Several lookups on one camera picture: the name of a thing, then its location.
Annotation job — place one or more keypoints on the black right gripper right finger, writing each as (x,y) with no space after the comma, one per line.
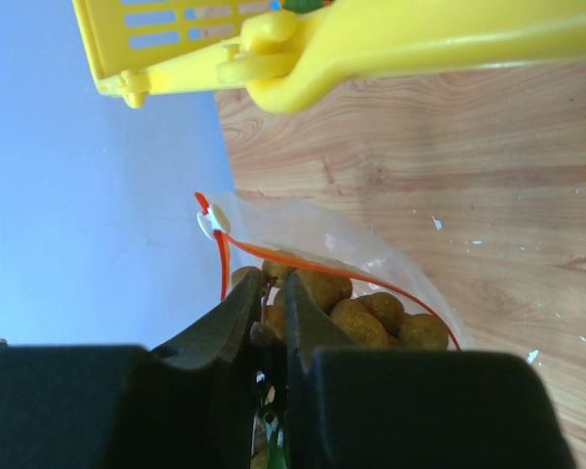
(358,407)

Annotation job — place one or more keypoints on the yellow plastic basket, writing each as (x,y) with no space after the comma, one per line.
(287,60)

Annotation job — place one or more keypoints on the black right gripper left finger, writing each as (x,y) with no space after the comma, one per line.
(188,403)

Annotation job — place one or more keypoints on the brown longan bunch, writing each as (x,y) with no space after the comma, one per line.
(376,320)

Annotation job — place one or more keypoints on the clear zip top bag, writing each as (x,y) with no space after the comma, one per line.
(306,236)

